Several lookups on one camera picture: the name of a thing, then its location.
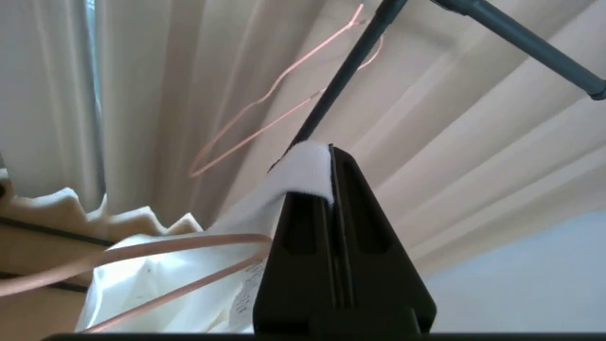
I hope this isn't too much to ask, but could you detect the white printed t-shirt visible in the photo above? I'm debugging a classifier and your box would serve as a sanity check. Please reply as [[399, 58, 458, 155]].
[[74, 140, 335, 334]]

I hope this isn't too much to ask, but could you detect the black clothes rack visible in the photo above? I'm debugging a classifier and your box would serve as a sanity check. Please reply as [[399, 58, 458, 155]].
[[0, 0, 606, 293]]

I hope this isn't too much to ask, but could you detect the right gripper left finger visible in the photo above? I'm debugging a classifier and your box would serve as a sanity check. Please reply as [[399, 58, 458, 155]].
[[253, 191, 339, 333]]

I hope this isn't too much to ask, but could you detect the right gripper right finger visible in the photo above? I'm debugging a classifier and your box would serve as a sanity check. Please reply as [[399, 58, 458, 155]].
[[329, 144, 437, 333]]

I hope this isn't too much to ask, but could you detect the beige curtain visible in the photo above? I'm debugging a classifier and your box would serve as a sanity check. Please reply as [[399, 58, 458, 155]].
[[0, 0, 606, 281]]

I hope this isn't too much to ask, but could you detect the pink clothes hanger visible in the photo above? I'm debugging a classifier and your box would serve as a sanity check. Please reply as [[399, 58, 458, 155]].
[[188, 3, 385, 180], [0, 231, 275, 334]]

